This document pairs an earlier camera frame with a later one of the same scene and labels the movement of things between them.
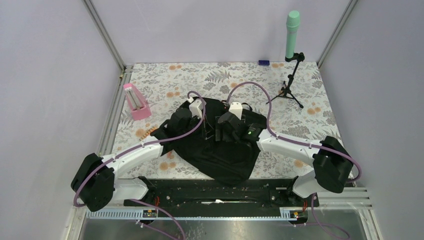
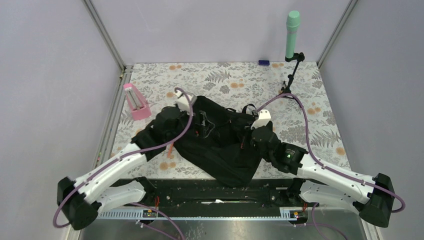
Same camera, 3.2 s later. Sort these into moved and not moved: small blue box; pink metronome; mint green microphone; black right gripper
Moved: black right gripper
Not moved: mint green microphone; small blue box; pink metronome
